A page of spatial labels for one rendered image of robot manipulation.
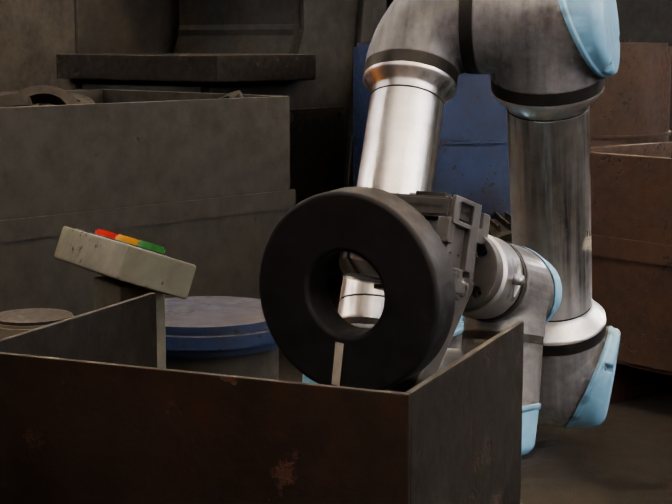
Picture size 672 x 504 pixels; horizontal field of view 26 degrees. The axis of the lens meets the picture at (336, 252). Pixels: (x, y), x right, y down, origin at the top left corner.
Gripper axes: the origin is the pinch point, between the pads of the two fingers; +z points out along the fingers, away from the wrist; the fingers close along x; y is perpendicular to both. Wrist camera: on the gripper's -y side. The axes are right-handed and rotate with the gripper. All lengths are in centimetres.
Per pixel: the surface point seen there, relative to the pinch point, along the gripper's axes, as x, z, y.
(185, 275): -64, -69, 2
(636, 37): -139, -463, 143
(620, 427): -53, -234, -11
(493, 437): 19.7, 16.5, -10.6
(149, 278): -66, -64, 1
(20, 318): -80, -55, -7
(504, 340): 19.4, 16.1, -4.9
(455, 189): -136, -305, 52
